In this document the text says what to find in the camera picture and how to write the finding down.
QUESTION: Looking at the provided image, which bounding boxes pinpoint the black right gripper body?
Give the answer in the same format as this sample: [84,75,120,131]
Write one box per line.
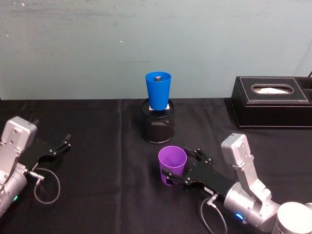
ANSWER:
[184,161,236,196]

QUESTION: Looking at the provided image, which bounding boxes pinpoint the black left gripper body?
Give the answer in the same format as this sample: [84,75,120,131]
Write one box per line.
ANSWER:
[18,137,59,172]

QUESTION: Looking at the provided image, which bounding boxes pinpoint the purple plastic cup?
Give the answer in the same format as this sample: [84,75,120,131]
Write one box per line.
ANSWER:
[157,145,188,187]

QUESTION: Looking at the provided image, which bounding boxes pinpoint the black table cloth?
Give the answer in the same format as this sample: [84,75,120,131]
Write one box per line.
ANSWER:
[0,97,312,234]

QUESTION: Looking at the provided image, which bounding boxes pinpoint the black mesh pen holder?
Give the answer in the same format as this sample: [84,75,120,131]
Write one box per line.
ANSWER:
[140,98,175,144]

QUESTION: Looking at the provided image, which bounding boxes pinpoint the small white block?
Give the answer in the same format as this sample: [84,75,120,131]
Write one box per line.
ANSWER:
[148,103,171,113]

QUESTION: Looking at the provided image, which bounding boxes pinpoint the blue plastic cup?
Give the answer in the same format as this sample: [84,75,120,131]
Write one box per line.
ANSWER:
[145,71,173,111]

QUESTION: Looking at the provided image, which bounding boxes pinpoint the black leather tissue box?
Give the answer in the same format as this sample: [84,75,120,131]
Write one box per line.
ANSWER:
[230,76,312,130]

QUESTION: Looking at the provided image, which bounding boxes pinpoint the white tissue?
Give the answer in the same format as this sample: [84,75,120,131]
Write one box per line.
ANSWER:
[254,86,292,94]

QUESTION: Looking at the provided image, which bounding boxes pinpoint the right gripper grey cable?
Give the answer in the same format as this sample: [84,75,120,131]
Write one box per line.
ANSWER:
[200,194,229,234]

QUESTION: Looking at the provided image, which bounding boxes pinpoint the gripper grey cable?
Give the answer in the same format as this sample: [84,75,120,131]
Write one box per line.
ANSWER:
[23,167,61,204]
[200,194,229,234]

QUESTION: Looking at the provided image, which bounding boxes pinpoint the left gripper grey cable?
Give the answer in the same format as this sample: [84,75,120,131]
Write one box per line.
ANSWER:
[23,167,61,204]

